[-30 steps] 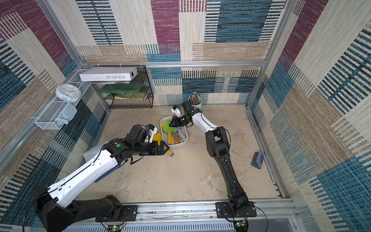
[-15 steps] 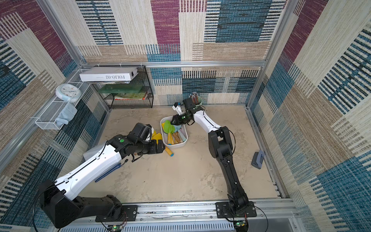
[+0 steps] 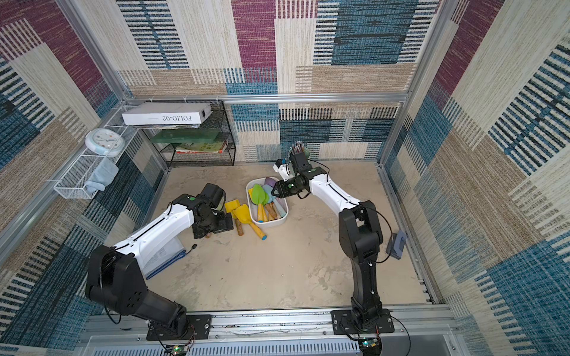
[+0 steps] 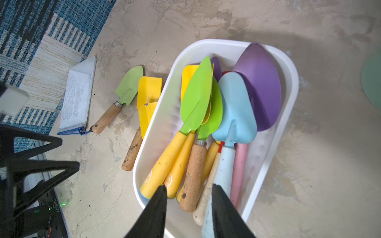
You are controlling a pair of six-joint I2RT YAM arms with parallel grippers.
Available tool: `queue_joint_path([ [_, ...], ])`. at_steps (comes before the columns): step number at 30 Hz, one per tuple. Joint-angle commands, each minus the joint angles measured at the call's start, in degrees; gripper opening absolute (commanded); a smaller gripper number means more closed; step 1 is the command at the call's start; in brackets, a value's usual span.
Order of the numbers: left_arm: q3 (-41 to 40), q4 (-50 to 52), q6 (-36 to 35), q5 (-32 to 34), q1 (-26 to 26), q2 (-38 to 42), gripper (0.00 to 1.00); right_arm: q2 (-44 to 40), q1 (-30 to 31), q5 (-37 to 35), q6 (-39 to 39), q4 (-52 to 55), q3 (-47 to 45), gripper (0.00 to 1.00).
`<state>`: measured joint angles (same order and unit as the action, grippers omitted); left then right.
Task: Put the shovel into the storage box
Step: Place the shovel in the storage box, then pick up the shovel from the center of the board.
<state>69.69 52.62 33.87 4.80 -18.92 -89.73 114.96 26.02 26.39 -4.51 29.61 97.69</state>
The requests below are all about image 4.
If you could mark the white plastic storage box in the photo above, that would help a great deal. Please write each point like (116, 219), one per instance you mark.
(166, 120)

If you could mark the open white book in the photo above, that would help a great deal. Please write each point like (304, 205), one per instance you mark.
(76, 102)

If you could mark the pale green trowel wooden handle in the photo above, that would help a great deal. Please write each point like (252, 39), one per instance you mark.
(126, 91)

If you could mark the light blue trowel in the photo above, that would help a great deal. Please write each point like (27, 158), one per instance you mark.
(238, 126)

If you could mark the mint green pencil cup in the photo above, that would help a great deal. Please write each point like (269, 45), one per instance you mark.
(371, 78)

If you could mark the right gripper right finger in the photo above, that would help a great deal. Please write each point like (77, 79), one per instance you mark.
(227, 222)

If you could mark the yellow scoop brown wooden handle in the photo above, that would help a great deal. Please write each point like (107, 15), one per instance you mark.
(149, 91)

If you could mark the red scoop wooden handle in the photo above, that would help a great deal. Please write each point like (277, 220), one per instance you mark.
(208, 184)

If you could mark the purple trowel pink handle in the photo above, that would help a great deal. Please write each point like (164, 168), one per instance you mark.
(217, 72)
(259, 71)

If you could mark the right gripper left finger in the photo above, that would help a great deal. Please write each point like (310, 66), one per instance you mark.
(151, 222)

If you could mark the green trowel yellow handle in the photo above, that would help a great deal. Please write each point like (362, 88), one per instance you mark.
(193, 109)

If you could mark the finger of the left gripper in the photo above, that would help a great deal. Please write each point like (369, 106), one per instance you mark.
(24, 182)
(17, 143)

